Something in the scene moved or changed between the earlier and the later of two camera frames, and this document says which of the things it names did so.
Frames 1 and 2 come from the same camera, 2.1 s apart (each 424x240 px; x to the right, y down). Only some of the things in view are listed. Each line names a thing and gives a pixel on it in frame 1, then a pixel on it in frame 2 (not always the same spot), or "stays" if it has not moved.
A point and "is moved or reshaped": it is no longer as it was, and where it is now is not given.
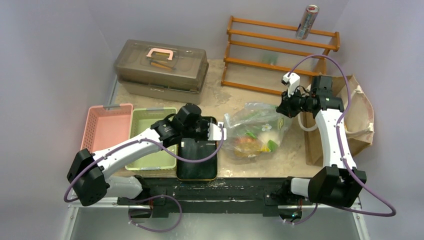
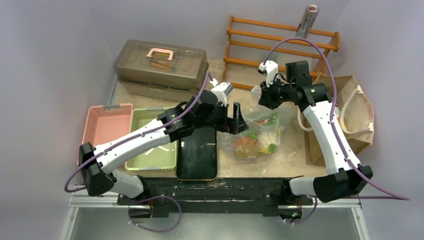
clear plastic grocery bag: x=254 y=131 is moved or reshaped
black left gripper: x=205 y=122 -> x=230 y=125
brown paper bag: x=359 y=119 stays
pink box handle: x=161 y=50 stays
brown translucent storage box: x=160 y=71 stays
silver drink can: x=311 y=13 stays
